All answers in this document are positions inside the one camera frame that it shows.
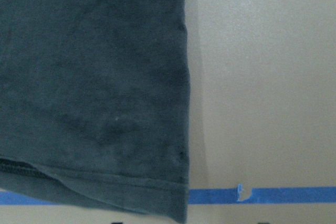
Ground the black graphic t-shirt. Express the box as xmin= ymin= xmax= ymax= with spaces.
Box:
xmin=1 ymin=0 xmax=190 ymax=223

